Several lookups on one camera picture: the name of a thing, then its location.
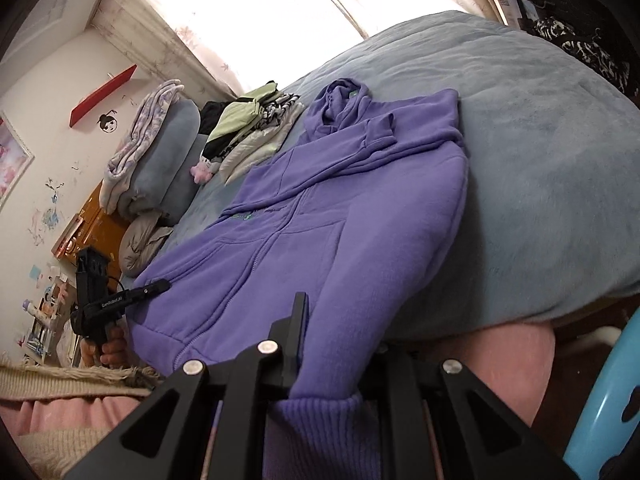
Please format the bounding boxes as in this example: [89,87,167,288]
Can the person's right leg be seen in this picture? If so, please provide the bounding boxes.
[400,317,558,431]

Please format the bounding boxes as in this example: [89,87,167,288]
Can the purple zip hoodie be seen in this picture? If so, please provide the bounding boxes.
[124,77,471,480]

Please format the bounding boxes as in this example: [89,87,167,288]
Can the black-white patterned clothes heap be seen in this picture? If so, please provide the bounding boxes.
[532,15,633,93]

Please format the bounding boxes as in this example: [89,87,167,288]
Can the wooden nightstand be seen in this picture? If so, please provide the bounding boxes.
[50,180,131,281]

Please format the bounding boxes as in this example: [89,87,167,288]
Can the red wall shelf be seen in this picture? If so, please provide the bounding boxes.
[70,64,138,128]

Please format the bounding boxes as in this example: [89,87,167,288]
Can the floral folded blanket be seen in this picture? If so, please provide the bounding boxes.
[100,79,185,211]

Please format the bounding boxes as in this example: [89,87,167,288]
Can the drawn wall stickers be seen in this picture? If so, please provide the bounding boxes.
[27,175,66,246]

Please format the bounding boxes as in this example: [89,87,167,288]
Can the pink and white plush toy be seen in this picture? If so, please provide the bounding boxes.
[189,156,221,183]

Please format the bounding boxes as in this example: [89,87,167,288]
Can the white puffy folded jacket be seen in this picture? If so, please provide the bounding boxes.
[217,110,306,183]

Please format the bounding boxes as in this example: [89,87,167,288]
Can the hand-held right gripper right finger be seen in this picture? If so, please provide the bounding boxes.
[357,342,578,480]

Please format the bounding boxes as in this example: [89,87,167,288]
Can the light blue stool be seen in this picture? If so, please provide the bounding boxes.
[562,305,640,480]

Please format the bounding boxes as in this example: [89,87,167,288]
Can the dark cloth pile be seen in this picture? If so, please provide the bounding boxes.
[199,100,236,136]

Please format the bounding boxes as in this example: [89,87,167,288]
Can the framed pink picture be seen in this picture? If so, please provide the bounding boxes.
[0,110,36,211]

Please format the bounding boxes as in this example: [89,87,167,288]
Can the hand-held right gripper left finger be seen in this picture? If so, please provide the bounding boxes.
[62,291,311,480]

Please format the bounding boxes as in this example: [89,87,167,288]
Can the light green folded garment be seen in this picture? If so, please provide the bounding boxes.
[206,81,281,143]

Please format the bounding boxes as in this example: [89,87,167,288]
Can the beige pillow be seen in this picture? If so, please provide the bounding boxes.
[119,212,173,278]

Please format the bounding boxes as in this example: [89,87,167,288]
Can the black-white patterned folded garment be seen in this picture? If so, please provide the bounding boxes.
[250,94,305,128]

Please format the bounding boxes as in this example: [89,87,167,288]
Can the small cluttered shelf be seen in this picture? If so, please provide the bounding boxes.
[17,260,81,366]

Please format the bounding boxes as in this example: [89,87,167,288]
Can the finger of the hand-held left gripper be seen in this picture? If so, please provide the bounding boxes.
[122,281,172,303]

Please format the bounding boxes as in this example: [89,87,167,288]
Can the person's left hand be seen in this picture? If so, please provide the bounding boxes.
[80,330,128,368]

